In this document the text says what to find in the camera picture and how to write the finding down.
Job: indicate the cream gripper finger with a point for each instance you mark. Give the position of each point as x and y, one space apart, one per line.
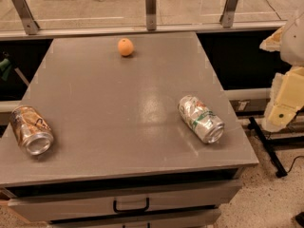
273 42
286 99

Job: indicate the orange fruit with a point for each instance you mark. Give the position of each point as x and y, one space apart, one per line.
125 47

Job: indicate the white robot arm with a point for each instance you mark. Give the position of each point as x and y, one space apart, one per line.
292 41

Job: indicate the silver green soda can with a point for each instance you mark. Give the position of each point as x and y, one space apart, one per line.
200 119

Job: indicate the orange soda can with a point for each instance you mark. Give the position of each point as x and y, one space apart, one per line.
31 131

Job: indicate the black metal stand leg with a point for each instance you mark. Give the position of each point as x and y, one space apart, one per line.
280 170

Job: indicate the metal railing bar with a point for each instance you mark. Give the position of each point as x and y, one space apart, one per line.
84 32

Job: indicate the grey lower drawer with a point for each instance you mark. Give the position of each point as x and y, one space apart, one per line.
184 219

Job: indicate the grey drawer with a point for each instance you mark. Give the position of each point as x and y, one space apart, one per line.
99 203
184 219

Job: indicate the grey upper drawer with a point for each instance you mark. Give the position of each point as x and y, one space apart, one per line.
99 203

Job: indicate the green object at left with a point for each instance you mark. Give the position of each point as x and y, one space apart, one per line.
5 68

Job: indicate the right metal railing bracket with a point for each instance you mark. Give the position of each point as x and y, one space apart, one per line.
228 14

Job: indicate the metal railing bracket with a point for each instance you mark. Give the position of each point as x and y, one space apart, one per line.
228 14
29 24
151 14

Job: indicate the middle metal railing bracket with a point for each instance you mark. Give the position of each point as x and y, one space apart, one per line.
151 14

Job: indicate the black drawer handle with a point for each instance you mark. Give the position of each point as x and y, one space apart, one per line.
138 206

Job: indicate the left metal railing bracket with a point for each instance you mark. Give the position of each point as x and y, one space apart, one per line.
29 24

